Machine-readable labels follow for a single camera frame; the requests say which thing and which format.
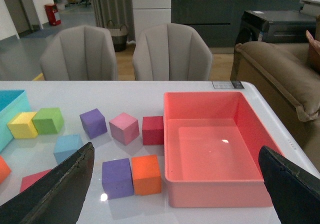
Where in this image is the purple foam cube far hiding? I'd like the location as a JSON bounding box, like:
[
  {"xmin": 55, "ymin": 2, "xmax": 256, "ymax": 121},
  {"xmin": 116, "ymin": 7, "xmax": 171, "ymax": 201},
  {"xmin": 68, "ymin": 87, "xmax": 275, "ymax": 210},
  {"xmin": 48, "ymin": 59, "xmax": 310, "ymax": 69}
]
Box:
[{"xmin": 79, "ymin": 108, "xmax": 108, "ymax": 139}]

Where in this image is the brown sofa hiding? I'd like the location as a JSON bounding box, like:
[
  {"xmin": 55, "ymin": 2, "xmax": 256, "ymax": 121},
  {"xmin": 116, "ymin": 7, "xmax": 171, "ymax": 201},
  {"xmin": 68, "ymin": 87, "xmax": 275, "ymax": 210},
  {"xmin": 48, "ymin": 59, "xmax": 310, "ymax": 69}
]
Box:
[{"xmin": 230, "ymin": 41, "xmax": 320, "ymax": 169}]

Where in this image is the white cabinet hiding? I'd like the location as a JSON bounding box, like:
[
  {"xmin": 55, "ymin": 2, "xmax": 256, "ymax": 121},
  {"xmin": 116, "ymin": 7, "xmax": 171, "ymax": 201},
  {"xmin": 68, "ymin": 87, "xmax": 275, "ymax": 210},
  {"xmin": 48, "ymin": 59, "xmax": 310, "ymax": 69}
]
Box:
[{"xmin": 132, "ymin": 0, "xmax": 171, "ymax": 40}]

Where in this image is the woven basket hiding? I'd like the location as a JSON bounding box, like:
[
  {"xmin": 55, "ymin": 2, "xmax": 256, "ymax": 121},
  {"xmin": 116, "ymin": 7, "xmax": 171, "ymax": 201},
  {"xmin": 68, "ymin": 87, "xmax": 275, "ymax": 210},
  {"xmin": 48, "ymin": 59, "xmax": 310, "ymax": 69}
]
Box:
[{"xmin": 107, "ymin": 20, "xmax": 128, "ymax": 52}]

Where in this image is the grey chair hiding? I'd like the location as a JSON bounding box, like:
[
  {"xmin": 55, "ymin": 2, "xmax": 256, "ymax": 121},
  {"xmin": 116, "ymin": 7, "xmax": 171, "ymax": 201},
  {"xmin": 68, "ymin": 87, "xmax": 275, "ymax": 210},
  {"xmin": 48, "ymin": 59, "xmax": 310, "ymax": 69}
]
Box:
[
  {"xmin": 39, "ymin": 25, "xmax": 118, "ymax": 81},
  {"xmin": 132, "ymin": 23, "xmax": 213, "ymax": 81}
]

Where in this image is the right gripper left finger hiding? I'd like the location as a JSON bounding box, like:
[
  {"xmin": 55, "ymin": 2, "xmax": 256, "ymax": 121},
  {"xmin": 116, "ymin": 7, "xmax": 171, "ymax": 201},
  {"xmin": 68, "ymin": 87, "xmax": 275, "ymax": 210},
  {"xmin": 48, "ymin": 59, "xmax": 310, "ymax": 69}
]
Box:
[{"xmin": 0, "ymin": 142, "xmax": 95, "ymax": 224}]

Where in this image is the table label sticker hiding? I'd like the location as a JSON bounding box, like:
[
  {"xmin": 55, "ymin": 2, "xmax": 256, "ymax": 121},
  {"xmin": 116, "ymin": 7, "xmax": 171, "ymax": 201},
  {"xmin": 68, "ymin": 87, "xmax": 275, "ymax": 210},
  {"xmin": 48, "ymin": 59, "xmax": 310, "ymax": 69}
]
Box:
[{"xmin": 212, "ymin": 81, "xmax": 244, "ymax": 89}]

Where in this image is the dark red cube far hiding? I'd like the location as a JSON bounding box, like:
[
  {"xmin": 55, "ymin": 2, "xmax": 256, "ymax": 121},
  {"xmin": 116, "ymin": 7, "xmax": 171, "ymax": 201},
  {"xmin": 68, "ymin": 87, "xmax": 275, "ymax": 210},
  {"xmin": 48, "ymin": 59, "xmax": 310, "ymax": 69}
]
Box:
[{"xmin": 142, "ymin": 116, "xmax": 164, "ymax": 145}]

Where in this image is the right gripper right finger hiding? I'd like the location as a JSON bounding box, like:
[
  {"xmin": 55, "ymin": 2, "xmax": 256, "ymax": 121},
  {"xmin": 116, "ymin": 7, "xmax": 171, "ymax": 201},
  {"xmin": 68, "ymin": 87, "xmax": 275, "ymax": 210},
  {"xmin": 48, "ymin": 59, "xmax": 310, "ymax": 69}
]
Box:
[{"xmin": 258, "ymin": 146, "xmax": 320, "ymax": 224}]

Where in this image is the grey chair right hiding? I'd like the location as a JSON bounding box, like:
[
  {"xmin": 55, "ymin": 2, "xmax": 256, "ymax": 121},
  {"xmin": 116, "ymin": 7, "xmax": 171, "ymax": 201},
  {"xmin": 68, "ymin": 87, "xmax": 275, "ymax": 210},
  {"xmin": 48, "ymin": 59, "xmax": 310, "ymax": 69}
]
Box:
[{"xmin": 132, "ymin": 23, "xmax": 213, "ymax": 81}]

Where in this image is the grey chair left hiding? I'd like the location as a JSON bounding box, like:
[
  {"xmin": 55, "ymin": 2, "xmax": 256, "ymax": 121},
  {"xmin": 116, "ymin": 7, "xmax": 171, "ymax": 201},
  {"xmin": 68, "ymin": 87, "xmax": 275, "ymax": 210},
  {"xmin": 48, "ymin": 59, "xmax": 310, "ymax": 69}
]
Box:
[{"xmin": 39, "ymin": 25, "xmax": 118, "ymax": 81}]

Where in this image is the pink plastic bin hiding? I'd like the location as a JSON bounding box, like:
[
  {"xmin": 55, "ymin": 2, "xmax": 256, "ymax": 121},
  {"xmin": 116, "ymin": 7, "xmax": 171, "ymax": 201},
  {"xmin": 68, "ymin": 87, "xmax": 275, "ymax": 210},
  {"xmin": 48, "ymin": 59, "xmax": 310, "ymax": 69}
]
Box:
[{"xmin": 163, "ymin": 91, "xmax": 280, "ymax": 208}]

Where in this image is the orange cube left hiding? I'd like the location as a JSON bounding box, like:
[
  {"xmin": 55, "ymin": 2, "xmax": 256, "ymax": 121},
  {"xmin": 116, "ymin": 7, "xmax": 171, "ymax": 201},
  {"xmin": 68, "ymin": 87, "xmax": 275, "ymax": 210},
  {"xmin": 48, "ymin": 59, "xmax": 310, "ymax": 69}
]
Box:
[{"xmin": 0, "ymin": 156, "xmax": 11, "ymax": 184}]

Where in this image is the black appliance box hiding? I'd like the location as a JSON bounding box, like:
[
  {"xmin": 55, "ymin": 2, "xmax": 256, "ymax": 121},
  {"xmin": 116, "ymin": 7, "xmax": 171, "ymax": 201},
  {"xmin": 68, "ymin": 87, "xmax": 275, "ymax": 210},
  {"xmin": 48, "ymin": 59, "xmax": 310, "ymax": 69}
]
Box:
[{"xmin": 235, "ymin": 10, "xmax": 316, "ymax": 44}]

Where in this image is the purple foam cube near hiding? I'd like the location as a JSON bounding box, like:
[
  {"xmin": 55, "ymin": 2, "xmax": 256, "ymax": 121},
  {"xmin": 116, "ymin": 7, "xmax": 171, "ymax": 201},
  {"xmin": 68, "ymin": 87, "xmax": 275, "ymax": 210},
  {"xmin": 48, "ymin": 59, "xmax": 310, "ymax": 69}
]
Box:
[{"xmin": 101, "ymin": 158, "xmax": 135, "ymax": 200}]

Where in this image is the red foam cube centre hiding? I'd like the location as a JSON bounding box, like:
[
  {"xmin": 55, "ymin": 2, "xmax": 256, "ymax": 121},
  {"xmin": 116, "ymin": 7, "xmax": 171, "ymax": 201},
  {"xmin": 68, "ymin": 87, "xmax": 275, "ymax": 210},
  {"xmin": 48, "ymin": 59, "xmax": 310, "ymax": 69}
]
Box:
[{"xmin": 19, "ymin": 169, "xmax": 51, "ymax": 193}]

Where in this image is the light blue cube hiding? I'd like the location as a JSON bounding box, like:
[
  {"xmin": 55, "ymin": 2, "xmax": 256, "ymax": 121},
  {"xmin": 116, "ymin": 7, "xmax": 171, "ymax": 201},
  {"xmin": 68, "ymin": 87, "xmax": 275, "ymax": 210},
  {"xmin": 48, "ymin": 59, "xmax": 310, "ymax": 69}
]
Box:
[{"xmin": 53, "ymin": 134, "xmax": 83, "ymax": 164}]

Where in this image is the purple foam cube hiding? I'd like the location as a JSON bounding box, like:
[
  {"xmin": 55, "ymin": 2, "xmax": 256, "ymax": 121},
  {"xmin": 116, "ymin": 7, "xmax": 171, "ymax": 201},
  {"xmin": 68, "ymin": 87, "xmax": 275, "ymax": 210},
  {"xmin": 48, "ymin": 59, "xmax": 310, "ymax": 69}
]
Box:
[
  {"xmin": 101, "ymin": 158, "xmax": 135, "ymax": 200},
  {"xmin": 79, "ymin": 108, "xmax": 108, "ymax": 139}
]

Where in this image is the yellow foam cube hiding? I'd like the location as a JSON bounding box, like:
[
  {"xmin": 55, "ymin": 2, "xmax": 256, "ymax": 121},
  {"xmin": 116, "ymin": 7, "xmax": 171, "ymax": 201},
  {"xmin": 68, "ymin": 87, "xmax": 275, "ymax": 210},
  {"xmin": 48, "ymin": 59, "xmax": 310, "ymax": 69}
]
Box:
[{"xmin": 7, "ymin": 112, "xmax": 38, "ymax": 139}]

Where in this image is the green foam cube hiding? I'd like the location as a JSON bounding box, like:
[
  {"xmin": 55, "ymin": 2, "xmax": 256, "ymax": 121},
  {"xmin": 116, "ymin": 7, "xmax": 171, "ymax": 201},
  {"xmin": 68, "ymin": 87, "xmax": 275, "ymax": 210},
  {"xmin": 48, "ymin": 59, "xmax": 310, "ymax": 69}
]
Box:
[{"xmin": 32, "ymin": 107, "xmax": 64, "ymax": 135}]

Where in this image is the orange cube right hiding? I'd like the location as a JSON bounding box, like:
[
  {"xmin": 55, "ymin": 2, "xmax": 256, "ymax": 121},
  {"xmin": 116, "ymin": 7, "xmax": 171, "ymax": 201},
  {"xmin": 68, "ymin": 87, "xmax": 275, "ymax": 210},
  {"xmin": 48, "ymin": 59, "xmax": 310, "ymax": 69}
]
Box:
[{"xmin": 131, "ymin": 155, "xmax": 162, "ymax": 196}]

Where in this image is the dark counter cabinet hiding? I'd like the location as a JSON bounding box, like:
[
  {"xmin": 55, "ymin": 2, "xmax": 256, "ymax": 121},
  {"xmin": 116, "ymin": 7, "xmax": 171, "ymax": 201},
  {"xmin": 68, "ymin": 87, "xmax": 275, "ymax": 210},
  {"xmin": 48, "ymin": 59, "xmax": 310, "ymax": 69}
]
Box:
[{"xmin": 171, "ymin": 0, "xmax": 301, "ymax": 47}]

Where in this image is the red fire extinguisher box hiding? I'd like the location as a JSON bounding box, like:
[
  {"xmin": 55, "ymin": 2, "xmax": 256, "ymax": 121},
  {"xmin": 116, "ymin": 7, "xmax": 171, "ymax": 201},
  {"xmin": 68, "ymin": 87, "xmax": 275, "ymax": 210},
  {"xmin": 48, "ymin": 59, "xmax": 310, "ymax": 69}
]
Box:
[{"xmin": 44, "ymin": 3, "xmax": 61, "ymax": 26}]

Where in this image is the teal plastic bin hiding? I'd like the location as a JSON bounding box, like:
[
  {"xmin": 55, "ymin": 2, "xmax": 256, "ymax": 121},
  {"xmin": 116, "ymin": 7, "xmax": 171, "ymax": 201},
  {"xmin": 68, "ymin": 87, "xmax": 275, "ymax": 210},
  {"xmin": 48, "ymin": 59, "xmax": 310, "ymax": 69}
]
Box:
[{"xmin": 0, "ymin": 90, "xmax": 31, "ymax": 151}]

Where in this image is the orange cube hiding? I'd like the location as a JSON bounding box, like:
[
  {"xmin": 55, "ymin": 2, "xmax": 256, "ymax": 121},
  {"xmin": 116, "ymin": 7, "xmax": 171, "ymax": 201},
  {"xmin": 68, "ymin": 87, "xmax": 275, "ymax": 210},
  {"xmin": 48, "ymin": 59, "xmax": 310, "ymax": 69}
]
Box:
[
  {"xmin": 0, "ymin": 156, "xmax": 11, "ymax": 184},
  {"xmin": 131, "ymin": 155, "xmax": 162, "ymax": 196}
]

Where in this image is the pink foam cube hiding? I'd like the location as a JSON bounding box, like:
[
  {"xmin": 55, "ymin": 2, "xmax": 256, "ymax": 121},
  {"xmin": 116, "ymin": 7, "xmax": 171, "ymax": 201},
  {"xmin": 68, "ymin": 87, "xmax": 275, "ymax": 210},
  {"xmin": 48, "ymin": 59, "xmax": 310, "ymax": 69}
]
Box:
[{"xmin": 109, "ymin": 113, "xmax": 140, "ymax": 145}]

